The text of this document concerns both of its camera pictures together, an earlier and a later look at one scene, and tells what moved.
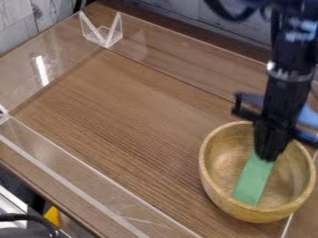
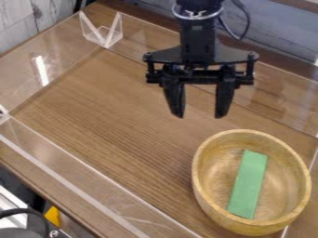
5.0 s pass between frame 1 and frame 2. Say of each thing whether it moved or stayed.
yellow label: stayed
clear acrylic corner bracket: stayed
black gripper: moved
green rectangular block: moved
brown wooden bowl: moved
